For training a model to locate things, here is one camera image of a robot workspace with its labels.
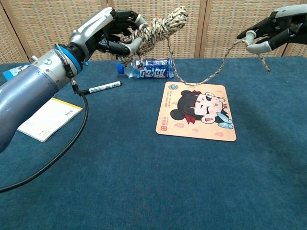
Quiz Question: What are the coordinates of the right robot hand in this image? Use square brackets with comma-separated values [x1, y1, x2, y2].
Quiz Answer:
[236, 4, 307, 55]

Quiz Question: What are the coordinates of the woven wooden folding screen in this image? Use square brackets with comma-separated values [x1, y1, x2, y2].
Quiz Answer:
[0, 0, 307, 65]

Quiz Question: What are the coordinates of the black white marker pen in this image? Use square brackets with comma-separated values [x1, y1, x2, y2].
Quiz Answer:
[80, 81, 122, 94]

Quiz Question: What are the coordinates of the cartoon girl mouse pad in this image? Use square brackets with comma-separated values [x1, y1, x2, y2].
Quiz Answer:
[155, 81, 237, 142]

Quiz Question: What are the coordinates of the blue felt table cover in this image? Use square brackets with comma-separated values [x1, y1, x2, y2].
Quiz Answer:
[0, 55, 307, 230]

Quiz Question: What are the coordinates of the beige braided rope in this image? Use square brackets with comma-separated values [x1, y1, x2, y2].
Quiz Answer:
[114, 6, 272, 86]

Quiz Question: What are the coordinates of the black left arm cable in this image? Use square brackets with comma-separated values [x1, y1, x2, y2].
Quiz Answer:
[0, 61, 89, 194]

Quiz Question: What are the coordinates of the clear bottle blue label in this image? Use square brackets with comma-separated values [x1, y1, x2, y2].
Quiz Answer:
[117, 57, 176, 80]

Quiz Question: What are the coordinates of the blue pump soap bottle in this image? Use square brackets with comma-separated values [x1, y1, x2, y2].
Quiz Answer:
[2, 61, 89, 81]

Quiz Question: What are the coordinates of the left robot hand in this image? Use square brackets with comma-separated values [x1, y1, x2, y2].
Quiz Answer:
[68, 6, 149, 63]

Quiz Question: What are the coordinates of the white notepad orange edge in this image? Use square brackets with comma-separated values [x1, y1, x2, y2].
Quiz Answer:
[17, 97, 83, 143]

